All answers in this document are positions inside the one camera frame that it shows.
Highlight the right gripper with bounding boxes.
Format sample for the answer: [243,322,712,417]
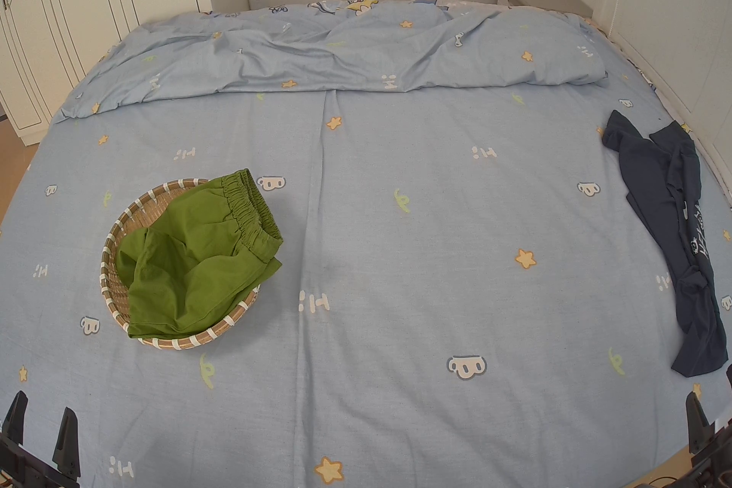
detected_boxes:
[685,363,732,488]

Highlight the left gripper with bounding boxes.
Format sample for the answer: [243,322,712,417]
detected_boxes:
[0,390,81,488]

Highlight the green shorts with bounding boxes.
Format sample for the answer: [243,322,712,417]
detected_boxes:
[116,168,285,340]

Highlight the round woven basket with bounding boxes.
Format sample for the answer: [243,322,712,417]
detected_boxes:
[100,178,264,355]

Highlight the dark blue T-shirt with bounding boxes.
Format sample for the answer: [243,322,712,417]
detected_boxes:
[602,109,728,379]

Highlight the pale blue quilt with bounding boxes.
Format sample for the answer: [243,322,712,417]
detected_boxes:
[54,0,610,123]

